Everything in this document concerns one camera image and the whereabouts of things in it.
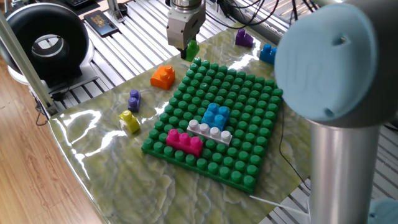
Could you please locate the aluminium frame post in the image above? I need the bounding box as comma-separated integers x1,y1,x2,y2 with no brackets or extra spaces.
0,9,58,116

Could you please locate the white four-stud block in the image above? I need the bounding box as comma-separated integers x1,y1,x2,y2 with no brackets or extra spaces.
186,119,233,146

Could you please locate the yellow-green single-stud block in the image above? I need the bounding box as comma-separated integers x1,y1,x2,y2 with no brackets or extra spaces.
118,110,141,134

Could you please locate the white cable tie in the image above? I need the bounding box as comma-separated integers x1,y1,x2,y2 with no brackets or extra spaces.
248,195,311,218

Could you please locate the bright green two-stud block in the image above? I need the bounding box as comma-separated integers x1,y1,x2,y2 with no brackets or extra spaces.
185,39,201,62

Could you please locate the light blue four-stud block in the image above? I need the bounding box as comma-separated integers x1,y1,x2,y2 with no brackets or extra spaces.
201,102,231,131

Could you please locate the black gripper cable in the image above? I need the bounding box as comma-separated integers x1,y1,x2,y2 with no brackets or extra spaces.
205,0,280,30

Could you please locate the orange two-stud block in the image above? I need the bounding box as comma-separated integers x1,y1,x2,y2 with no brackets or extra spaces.
150,64,177,91

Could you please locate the black small card device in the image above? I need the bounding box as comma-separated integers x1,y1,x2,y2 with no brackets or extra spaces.
83,9,119,38

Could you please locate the thin black cable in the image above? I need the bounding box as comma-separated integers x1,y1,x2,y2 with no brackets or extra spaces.
278,105,312,191

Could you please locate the pink three-stud block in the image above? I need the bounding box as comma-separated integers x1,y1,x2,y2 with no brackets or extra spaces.
165,128,205,158

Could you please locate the silver metal bracket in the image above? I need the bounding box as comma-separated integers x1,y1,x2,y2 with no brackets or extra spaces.
105,0,125,23

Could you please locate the aluminium profile rail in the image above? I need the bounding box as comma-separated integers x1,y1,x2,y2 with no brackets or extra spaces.
229,0,293,46

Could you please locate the violet two-stud block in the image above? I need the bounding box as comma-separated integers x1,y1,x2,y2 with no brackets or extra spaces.
127,89,142,113

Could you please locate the black keyboard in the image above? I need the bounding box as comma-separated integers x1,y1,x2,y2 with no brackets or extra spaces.
64,0,100,10

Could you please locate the dark purple single-stud block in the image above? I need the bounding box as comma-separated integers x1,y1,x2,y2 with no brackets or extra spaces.
234,27,255,49

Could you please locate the black ring shaped device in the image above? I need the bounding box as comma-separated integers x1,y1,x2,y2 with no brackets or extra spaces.
1,2,96,88

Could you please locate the large green studded baseplate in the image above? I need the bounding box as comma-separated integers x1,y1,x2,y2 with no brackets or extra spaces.
141,57,284,194

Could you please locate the green marble patterned mat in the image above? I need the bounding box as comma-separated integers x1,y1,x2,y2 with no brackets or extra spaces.
48,23,313,224

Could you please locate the silver Schunk gripper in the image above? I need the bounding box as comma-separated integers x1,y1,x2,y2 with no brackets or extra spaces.
166,5,206,60

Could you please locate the blue two-stud block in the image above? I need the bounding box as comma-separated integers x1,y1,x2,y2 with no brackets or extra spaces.
259,43,278,65

